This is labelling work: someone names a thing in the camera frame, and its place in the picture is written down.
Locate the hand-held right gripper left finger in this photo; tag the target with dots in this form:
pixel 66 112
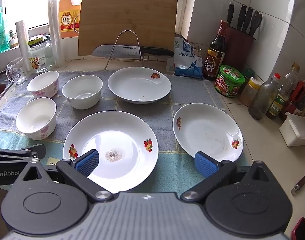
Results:
pixel 87 162

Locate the dark red knife block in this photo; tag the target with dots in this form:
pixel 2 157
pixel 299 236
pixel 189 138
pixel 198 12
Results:
pixel 238 47

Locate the yellow paper note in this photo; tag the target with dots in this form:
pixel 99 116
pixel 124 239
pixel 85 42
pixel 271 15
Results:
pixel 52 160

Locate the glass jar with label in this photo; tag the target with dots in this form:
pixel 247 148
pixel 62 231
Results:
pixel 40 57

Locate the orange cooking wine jug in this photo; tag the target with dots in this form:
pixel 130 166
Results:
pixel 70 17

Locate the large white floral plate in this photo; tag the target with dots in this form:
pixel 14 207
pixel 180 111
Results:
pixel 117 135

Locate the white bowl pink flowers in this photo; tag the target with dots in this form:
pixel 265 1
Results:
pixel 43 85
pixel 36 118

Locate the white floral plate faint stains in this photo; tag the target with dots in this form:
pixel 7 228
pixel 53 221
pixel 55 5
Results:
pixel 205 127

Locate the blue white salt bag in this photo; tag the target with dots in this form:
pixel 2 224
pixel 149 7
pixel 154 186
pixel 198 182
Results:
pixel 187 62

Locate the plain white bowl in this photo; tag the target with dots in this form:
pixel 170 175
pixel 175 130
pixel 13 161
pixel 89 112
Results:
pixel 82 92

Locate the red flat object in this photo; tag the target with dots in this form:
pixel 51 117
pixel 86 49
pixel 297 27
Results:
pixel 303 230

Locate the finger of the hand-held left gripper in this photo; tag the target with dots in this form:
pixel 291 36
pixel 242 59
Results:
pixel 20 152

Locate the clear bottle gold cap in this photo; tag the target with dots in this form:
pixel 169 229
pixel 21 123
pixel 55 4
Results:
pixel 283 92

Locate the metal binder clips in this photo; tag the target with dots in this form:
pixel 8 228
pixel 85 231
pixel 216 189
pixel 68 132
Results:
pixel 196 48

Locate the green-lid sauce jar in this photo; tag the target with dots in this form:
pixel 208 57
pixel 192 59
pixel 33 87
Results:
pixel 228 82

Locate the green dish soap bottle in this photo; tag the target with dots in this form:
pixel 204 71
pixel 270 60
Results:
pixel 0 32

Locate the white floral plate dark speck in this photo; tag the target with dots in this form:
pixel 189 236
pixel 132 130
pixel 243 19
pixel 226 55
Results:
pixel 137 85

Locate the yellow-lid spice jar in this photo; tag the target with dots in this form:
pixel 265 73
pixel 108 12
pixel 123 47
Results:
pixel 250 92

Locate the red labelled sauce bottle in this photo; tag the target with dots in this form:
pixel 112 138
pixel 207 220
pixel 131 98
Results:
pixel 296 100

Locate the tall stack of plastic cups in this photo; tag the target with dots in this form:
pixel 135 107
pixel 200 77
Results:
pixel 55 35

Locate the white plastic box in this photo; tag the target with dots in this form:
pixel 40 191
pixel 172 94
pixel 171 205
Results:
pixel 296 132

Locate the clear glass mug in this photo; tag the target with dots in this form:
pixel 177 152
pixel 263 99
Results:
pixel 16 71

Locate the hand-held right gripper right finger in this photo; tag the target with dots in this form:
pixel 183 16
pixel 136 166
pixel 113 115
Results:
pixel 205 164

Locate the dark vinegar bottle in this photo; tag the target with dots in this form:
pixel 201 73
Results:
pixel 215 57

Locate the grey green checked cloth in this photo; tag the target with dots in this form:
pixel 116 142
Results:
pixel 165 132

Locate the clear bottle red cap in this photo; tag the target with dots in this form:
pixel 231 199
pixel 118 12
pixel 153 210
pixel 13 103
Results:
pixel 263 100

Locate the bamboo cutting board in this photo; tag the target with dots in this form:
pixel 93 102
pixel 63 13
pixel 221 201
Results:
pixel 127 17

